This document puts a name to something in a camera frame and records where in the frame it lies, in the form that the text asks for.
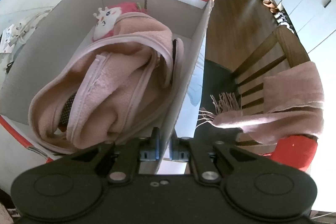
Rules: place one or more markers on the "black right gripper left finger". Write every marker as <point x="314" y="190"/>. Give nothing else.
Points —
<point x="133" y="153"/>

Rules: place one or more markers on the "white cabinet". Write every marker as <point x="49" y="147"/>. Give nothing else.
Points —
<point x="313" y="21"/>

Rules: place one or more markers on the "black chair seat cushion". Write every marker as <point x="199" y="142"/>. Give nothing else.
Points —
<point x="216" y="80"/>

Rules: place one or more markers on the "black dotted fabric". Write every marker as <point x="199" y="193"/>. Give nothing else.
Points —
<point x="65" y="115"/>

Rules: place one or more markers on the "papers on table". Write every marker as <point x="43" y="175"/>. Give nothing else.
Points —
<point x="12" y="36"/>

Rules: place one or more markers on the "row of shoes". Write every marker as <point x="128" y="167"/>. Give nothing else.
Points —
<point x="278" y="11"/>

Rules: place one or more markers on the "pink fringed scarf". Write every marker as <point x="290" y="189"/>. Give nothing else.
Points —
<point x="293" y="102"/>

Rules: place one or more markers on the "pink fleece garment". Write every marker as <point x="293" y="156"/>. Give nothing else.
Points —
<point x="122" y="84"/>

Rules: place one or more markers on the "brown wooden chair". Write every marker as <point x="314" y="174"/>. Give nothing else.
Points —
<point x="280" y="51"/>

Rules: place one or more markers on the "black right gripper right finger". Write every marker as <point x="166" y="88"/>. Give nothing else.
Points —
<point x="197" y="156"/>

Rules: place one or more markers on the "red cloth on chair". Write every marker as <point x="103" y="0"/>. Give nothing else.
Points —
<point x="297" y="151"/>

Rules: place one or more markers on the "pink round plush toy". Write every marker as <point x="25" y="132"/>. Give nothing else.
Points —
<point x="107" y="17"/>

